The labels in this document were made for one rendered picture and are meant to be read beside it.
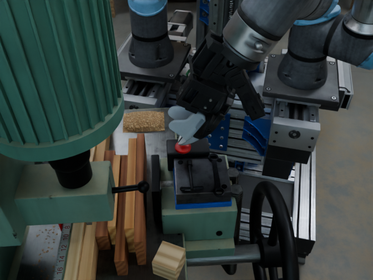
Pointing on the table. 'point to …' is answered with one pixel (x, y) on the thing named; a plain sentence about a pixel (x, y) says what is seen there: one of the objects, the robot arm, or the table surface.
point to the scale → (61, 251)
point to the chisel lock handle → (143, 187)
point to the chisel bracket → (65, 196)
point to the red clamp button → (182, 148)
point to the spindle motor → (57, 78)
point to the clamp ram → (156, 185)
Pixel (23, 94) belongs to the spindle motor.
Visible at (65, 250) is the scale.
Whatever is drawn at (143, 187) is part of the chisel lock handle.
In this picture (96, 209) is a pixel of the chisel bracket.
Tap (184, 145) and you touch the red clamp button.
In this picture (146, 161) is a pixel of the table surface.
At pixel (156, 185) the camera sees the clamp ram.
